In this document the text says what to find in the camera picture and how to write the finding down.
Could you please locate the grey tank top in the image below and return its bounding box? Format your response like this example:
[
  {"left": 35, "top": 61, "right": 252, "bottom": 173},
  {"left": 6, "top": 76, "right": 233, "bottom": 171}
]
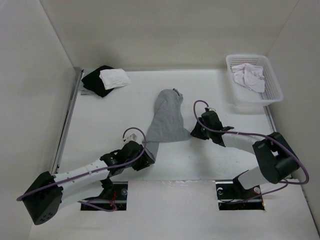
[{"left": 145, "top": 88, "right": 191, "bottom": 163}]

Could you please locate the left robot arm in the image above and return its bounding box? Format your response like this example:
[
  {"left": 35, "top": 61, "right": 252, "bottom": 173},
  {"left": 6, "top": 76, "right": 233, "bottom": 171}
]
[{"left": 21, "top": 140, "right": 155, "bottom": 225}]

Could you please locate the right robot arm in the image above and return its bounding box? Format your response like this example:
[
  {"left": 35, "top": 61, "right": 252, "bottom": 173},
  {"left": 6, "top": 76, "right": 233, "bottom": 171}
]
[{"left": 191, "top": 107, "right": 302, "bottom": 199}]

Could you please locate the pink tank top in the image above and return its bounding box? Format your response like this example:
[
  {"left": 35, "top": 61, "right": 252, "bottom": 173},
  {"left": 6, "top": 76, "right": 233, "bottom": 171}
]
[{"left": 231, "top": 63, "right": 265, "bottom": 93}]

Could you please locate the folded white tank top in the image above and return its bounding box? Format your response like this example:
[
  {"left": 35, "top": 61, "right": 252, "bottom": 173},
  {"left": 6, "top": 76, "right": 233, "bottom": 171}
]
[{"left": 99, "top": 68, "right": 131, "bottom": 90}]

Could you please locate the folded black tank top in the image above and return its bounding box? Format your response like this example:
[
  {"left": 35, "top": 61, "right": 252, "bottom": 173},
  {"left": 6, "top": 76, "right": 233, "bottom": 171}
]
[{"left": 81, "top": 65, "right": 114, "bottom": 98}]

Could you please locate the white plastic basket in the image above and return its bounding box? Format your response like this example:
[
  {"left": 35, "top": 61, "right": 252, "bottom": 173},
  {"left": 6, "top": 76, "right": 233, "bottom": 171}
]
[{"left": 225, "top": 54, "right": 284, "bottom": 107}]

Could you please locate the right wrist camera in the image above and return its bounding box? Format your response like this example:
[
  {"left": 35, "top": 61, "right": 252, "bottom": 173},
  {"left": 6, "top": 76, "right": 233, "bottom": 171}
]
[{"left": 204, "top": 107, "right": 216, "bottom": 112}]

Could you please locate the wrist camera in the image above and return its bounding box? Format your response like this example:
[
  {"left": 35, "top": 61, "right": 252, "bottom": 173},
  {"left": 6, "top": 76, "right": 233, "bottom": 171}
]
[
  {"left": 123, "top": 133, "right": 138, "bottom": 144},
  {"left": 204, "top": 107, "right": 216, "bottom": 112}
]

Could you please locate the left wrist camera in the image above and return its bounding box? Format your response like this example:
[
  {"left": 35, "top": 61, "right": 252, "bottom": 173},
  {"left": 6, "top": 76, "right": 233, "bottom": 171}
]
[{"left": 123, "top": 133, "right": 138, "bottom": 144}]

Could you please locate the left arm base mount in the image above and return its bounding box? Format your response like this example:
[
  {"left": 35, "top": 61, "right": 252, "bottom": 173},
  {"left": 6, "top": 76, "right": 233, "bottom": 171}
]
[{"left": 83, "top": 181, "right": 128, "bottom": 212}]

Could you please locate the right metal table rail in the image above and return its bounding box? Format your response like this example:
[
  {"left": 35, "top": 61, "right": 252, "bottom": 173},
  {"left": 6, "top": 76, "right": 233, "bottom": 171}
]
[{"left": 263, "top": 106, "right": 277, "bottom": 132}]

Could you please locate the metal table rail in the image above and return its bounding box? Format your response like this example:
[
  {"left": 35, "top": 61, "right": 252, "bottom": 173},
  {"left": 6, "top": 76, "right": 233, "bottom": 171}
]
[
  {"left": 263, "top": 106, "right": 277, "bottom": 132},
  {"left": 49, "top": 67, "right": 84, "bottom": 174}
]

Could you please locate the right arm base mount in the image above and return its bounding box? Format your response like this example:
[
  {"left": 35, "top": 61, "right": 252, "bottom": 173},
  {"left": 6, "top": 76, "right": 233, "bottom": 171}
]
[{"left": 215, "top": 179, "right": 265, "bottom": 211}]

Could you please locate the left metal table rail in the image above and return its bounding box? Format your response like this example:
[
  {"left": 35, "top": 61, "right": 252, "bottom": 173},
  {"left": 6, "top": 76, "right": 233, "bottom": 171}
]
[{"left": 49, "top": 67, "right": 84, "bottom": 174}]

